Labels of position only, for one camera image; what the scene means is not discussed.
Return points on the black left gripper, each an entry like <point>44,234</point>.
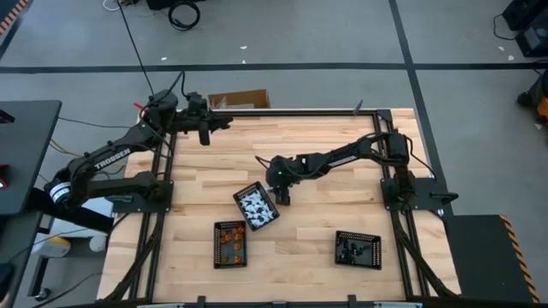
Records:
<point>194,120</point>

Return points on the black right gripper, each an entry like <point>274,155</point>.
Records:
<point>282,173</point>

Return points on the black slotted plastic basket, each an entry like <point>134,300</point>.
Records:
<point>231,252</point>
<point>372,258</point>
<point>242,190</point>

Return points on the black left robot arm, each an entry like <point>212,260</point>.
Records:
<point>111,158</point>

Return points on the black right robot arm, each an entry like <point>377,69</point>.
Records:
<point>342,156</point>

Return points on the brown cardboard box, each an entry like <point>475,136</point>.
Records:
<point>248,98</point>

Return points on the red clip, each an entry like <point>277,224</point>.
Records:
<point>138,105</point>

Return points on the white storage box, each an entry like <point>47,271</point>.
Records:
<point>100,209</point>

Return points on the white round object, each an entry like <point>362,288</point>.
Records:
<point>97,243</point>

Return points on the black desk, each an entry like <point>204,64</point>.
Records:
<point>30,141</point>

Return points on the pale yellow round object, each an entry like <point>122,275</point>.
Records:
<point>53,247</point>

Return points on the black hazard-striped ramp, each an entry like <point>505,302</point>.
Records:
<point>13,15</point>
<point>479,256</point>

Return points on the person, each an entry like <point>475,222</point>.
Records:
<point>540,92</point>

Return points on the black equipment case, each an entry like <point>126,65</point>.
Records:
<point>531,38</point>

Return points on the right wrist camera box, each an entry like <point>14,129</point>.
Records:
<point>283,197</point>

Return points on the black aluminium table frame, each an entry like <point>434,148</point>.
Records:
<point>299,113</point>

